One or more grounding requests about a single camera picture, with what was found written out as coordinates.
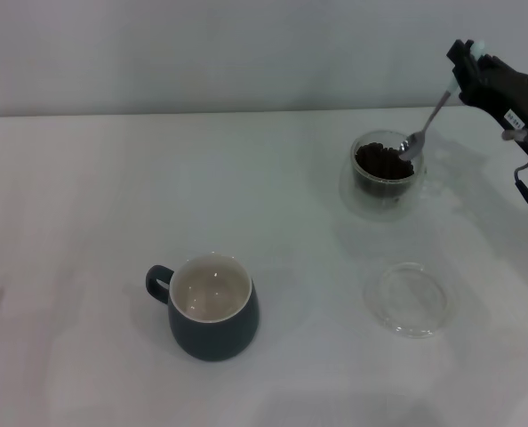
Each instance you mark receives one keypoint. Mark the dark grey mug white inside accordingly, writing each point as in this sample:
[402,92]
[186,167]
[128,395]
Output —
[215,338]

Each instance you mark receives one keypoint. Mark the clear double-wall glass cup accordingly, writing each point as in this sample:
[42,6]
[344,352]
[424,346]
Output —
[381,204]

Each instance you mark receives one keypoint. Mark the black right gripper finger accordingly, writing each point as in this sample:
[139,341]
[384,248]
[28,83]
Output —
[484,66]
[461,62]

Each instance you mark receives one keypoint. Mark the clear round glass saucer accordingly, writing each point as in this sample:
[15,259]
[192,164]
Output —
[406,302]

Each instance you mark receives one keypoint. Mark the coffee beans in glass cup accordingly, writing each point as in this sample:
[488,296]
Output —
[379,162]

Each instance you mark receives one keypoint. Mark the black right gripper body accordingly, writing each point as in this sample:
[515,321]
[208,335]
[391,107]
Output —
[508,93]

